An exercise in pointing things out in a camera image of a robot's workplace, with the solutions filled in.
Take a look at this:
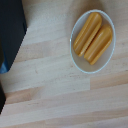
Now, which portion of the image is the white bowl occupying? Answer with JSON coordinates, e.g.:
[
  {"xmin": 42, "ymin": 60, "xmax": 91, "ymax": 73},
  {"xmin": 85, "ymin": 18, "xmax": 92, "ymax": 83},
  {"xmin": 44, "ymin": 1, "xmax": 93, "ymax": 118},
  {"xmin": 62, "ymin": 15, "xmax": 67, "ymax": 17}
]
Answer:
[{"xmin": 69, "ymin": 9, "xmax": 117, "ymax": 75}]

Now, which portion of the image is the dark blue folder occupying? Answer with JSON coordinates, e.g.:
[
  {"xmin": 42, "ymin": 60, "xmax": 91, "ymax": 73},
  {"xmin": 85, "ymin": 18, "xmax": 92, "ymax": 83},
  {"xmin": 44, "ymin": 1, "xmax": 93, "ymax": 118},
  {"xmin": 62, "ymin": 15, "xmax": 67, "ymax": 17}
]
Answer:
[{"xmin": 0, "ymin": 0, "xmax": 28, "ymax": 74}]

